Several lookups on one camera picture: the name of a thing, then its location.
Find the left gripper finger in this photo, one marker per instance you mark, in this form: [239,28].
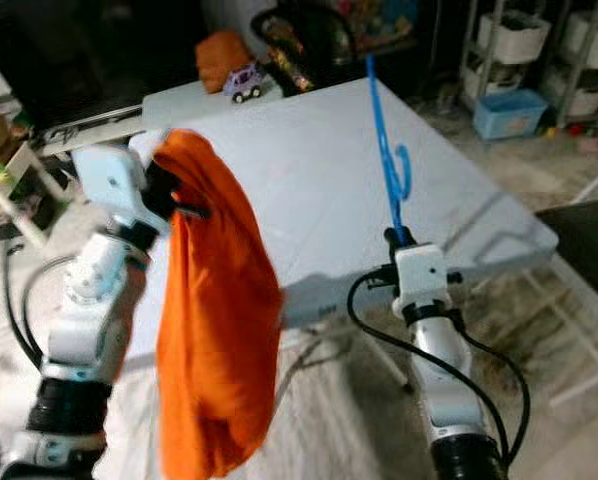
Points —
[194,211]

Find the blue plastic hanger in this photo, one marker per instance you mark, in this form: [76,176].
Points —
[384,150]

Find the orange shirt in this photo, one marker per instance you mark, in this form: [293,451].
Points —
[219,330]

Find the small white side table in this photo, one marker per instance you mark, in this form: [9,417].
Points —
[39,170]

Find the purple toy car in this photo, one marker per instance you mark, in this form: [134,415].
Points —
[244,85]

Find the orange fabric bundle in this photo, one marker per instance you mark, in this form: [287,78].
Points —
[224,60]

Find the black television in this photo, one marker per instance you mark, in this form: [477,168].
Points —
[99,60]

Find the light blue plastic box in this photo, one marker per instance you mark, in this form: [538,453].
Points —
[511,117]

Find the black round bag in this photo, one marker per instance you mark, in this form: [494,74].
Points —
[314,45]

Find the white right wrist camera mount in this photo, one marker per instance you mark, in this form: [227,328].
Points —
[421,278]

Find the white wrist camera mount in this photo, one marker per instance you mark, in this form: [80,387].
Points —
[119,190]
[421,278]

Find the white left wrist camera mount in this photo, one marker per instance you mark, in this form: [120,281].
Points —
[119,190]

